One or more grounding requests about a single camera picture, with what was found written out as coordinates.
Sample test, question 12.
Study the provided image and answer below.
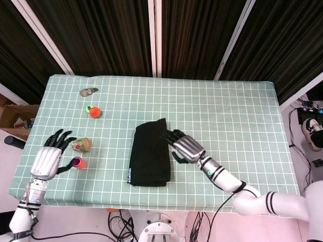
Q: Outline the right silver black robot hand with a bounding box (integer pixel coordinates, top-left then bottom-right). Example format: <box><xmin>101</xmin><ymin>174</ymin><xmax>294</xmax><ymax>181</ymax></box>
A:
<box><xmin>165</xmin><ymin>129</ymin><xmax>206</xmax><ymax>165</ymax></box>

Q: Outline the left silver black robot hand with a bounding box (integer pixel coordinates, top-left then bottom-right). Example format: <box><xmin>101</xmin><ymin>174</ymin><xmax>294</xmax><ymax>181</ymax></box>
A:
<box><xmin>30</xmin><ymin>128</ymin><xmax>78</xmax><ymax>181</ymax></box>

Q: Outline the black T-shirt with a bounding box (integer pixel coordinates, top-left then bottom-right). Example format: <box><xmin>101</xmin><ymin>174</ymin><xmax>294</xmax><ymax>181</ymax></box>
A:
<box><xmin>126</xmin><ymin>117</ymin><xmax>172</xmax><ymax>188</ymax></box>

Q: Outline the small red round toy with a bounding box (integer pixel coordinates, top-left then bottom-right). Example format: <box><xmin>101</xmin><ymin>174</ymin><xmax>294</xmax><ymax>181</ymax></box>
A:
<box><xmin>72</xmin><ymin>156</ymin><xmax>87</xmax><ymax>170</ymax></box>

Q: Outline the black foam cylinder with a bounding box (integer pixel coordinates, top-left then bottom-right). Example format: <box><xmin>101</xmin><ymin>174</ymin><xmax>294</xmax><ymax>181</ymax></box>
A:
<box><xmin>4</xmin><ymin>135</ymin><xmax>27</xmax><ymax>150</ymax></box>

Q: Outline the green paper cup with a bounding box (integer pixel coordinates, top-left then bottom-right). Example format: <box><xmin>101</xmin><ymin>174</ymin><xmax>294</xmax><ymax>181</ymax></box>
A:
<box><xmin>72</xmin><ymin>137</ymin><xmax>91</xmax><ymax>153</ymax></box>

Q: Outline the green white checked tablecloth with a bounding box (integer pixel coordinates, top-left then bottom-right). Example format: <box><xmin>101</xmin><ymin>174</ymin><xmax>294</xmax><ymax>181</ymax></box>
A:
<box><xmin>7</xmin><ymin>74</ymin><xmax>302</xmax><ymax>219</ymax></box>

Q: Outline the brown cardboard box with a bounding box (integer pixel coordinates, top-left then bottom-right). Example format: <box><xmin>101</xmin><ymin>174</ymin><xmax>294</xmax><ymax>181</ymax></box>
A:
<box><xmin>0</xmin><ymin>93</ymin><xmax>40</xmax><ymax>141</ymax></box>

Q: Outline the red ball in green shell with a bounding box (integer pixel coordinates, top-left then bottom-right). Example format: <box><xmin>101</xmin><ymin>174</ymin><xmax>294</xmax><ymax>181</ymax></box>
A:
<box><xmin>88</xmin><ymin>106</ymin><xmax>103</xmax><ymax>118</ymax></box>

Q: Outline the dark brown pleated curtain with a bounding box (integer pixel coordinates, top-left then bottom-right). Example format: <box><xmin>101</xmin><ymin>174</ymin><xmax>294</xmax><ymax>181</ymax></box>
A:
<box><xmin>26</xmin><ymin>0</ymin><xmax>152</xmax><ymax>76</ymax></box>
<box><xmin>0</xmin><ymin>0</ymin><xmax>68</xmax><ymax>104</ymax></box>
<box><xmin>161</xmin><ymin>0</ymin><xmax>244</xmax><ymax>80</ymax></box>
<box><xmin>219</xmin><ymin>0</ymin><xmax>323</xmax><ymax>105</ymax></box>

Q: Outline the black white sneaker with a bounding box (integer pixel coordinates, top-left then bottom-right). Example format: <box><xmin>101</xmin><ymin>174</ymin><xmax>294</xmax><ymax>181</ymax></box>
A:
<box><xmin>302</xmin><ymin>117</ymin><xmax>323</xmax><ymax>152</ymax></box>

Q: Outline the black electronic device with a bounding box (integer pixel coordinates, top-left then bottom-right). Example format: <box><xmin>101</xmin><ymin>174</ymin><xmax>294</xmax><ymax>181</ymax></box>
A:
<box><xmin>297</xmin><ymin>107</ymin><xmax>323</xmax><ymax>122</ymax></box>

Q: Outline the white frame bar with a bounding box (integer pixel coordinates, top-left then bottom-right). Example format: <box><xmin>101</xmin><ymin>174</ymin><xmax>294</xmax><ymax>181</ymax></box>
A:
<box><xmin>0</xmin><ymin>83</ymin><xmax>28</xmax><ymax>104</ymax></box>
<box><xmin>279</xmin><ymin>72</ymin><xmax>323</xmax><ymax>110</ymax></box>

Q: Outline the black cable bundle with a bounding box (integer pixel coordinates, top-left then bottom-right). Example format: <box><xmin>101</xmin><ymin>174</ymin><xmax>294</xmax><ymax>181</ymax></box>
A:
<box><xmin>190</xmin><ymin>211</ymin><xmax>210</xmax><ymax>242</ymax></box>
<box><xmin>107</xmin><ymin>210</ymin><xmax>138</xmax><ymax>242</ymax></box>

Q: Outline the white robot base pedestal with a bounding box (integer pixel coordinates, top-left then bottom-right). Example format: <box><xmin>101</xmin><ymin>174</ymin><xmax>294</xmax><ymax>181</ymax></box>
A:
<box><xmin>137</xmin><ymin>209</ymin><xmax>192</xmax><ymax>242</ymax></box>

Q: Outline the white upright frame post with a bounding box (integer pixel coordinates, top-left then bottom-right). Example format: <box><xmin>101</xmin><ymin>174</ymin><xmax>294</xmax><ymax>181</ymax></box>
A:
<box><xmin>154</xmin><ymin>0</ymin><xmax>163</xmax><ymax>78</ymax></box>
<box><xmin>147</xmin><ymin>0</ymin><xmax>156</xmax><ymax>78</ymax></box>

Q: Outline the white slanted frame post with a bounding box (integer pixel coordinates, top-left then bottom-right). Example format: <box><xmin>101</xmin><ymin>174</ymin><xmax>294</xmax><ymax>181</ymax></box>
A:
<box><xmin>11</xmin><ymin>0</ymin><xmax>75</xmax><ymax>76</ymax></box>
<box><xmin>213</xmin><ymin>0</ymin><xmax>257</xmax><ymax>81</ymax></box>

